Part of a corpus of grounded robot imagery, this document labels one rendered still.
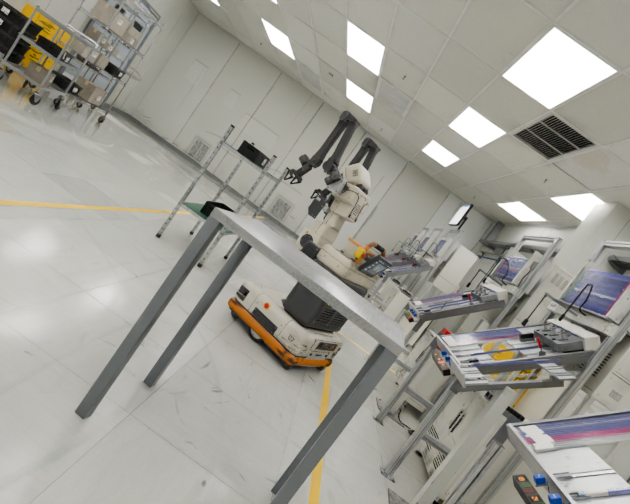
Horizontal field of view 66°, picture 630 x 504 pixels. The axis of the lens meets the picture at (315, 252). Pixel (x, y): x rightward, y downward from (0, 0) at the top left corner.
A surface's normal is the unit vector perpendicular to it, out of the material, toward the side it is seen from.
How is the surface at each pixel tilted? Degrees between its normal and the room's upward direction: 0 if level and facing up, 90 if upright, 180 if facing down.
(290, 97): 90
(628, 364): 90
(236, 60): 90
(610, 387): 90
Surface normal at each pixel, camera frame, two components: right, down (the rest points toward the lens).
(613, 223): -0.06, 0.06
